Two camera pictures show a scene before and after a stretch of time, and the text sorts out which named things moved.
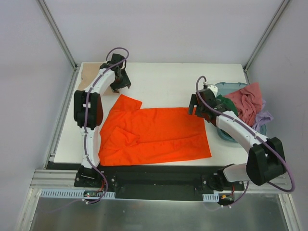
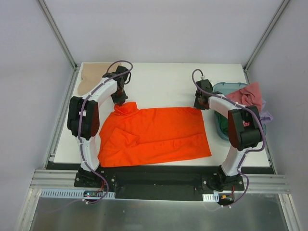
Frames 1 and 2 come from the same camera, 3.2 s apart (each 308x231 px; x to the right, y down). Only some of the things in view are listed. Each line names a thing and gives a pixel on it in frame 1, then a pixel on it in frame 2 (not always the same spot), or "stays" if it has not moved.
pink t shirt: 248,101 stays
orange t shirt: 131,134 stays
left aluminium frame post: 57,35 stays
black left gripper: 122,82 -> 119,97
